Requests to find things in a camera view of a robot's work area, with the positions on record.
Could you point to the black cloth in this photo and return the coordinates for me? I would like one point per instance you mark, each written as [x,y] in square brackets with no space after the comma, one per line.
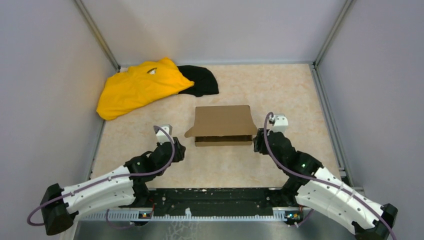
[205,83]

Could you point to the brown cardboard box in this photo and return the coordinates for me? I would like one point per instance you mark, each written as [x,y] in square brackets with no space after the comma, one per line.
[217,126]

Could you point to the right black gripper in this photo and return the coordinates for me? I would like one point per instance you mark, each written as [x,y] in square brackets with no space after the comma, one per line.
[259,142]

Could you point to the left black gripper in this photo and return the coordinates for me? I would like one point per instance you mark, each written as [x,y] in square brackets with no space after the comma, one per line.
[180,155]

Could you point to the aluminium frame rail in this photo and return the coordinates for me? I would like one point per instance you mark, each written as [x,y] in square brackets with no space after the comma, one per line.
[338,203]

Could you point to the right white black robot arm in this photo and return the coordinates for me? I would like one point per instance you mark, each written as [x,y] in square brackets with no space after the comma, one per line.
[312,185]

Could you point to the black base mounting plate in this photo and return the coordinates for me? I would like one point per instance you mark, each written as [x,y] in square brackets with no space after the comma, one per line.
[218,202]

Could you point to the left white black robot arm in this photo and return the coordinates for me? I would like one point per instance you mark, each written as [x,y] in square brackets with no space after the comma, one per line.
[124,187]

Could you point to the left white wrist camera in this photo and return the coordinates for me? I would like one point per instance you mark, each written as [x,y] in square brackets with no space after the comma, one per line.
[163,133]

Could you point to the yellow shirt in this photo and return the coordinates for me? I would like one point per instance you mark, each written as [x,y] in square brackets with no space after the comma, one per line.
[139,86]

